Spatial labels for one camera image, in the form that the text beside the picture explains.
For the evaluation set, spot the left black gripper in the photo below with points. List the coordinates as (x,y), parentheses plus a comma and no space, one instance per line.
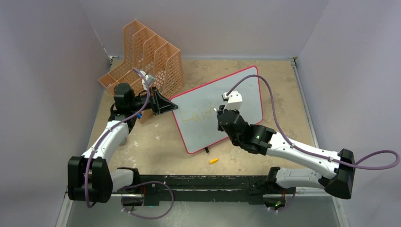
(162,105)

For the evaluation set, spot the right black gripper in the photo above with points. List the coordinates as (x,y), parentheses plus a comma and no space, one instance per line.
(220,128)

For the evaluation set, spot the pink framed whiteboard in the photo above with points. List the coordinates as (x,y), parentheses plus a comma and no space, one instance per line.
(196,118)

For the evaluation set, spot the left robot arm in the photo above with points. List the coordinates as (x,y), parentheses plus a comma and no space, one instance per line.
(89,178)

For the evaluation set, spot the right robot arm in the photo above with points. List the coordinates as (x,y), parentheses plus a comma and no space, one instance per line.
(327,170)

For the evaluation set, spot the orange plastic file organizer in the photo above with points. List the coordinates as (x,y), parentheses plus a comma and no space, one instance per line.
(148,52)

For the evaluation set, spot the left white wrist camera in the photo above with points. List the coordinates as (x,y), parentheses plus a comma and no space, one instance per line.
(147,78)

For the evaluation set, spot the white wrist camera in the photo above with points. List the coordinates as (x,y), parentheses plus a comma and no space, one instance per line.
(147,78)
(232,101)

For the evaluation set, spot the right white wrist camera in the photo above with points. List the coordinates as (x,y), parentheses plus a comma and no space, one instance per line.
(232,101)

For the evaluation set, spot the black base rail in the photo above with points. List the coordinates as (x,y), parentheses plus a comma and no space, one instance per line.
(253,189)

